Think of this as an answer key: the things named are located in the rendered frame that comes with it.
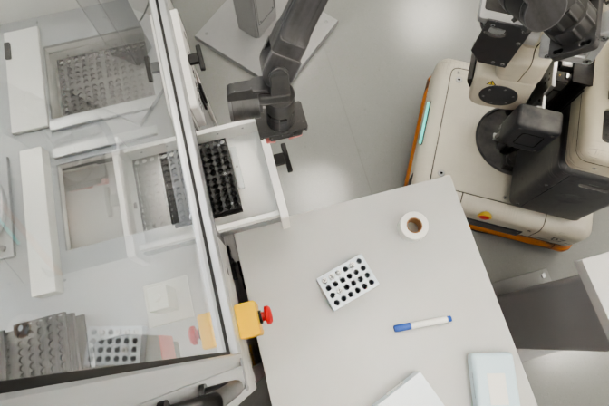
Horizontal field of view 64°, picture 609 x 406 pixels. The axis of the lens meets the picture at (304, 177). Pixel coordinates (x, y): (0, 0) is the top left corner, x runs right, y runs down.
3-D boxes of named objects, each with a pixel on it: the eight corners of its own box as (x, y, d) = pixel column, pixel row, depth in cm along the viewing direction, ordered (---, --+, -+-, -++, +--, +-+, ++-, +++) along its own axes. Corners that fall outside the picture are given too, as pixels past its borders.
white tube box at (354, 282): (359, 256, 121) (361, 253, 117) (377, 285, 118) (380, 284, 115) (315, 280, 119) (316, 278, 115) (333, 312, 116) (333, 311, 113)
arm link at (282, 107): (297, 103, 89) (293, 76, 91) (259, 108, 89) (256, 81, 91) (296, 120, 96) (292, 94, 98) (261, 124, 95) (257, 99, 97)
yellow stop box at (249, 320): (259, 301, 109) (256, 298, 103) (266, 333, 107) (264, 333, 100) (237, 307, 109) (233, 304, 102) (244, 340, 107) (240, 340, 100)
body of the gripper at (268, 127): (253, 114, 103) (251, 98, 96) (300, 104, 104) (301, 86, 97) (260, 142, 101) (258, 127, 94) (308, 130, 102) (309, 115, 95)
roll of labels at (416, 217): (403, 246, 121) (406, 243, 118) (392, 220, 123) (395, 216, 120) (429, 237, 122) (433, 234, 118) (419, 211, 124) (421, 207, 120)
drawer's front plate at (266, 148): (262, 121, 126) (258, 101, 115) (290, 227, 117) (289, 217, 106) (256, 123, 126) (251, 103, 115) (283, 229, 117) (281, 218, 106)
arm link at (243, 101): (288, 68, 84) (283, 45, 90) (221, 76, 83) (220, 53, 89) (293, 125, 92) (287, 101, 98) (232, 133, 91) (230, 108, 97)
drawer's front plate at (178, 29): (186, 33, 134) (176, 7, 124) (206, 126, 125) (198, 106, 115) (179, 34, 134) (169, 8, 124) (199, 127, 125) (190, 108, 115)
